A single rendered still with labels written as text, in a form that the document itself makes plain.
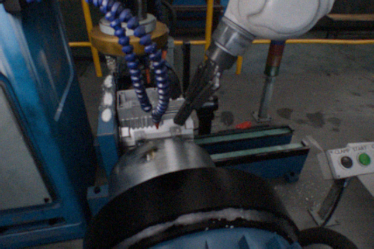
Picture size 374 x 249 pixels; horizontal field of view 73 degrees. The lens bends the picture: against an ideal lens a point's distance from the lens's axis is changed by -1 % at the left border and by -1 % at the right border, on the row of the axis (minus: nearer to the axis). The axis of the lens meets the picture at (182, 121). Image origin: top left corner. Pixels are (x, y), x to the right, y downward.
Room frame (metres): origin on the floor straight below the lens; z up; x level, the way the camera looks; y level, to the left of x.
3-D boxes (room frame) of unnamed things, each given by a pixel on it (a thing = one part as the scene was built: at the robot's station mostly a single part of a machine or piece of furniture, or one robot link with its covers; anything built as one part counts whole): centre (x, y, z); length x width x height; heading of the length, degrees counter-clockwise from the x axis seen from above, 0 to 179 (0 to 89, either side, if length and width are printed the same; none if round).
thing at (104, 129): (0.59, 0.24, 0.97); 0.30 x 0.11 x 0.34; 11
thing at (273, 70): (1.02, -0.39, 1.05); 0.06 x 0.06 x 0.04
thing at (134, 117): (0.61, 0.12, 1.11); 0.12 x 0.11 x 0.07; 101
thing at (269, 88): (1.02, -0.39, 1.01); 0.08 x 0.08 x 0.42; 11
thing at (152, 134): (0.62, 0.08, 1.01); 0.20 x 0.19 x 0.19; 101
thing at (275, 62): (1.02, -0.39, 1.10); 0.06 x 0.06 x 0.04
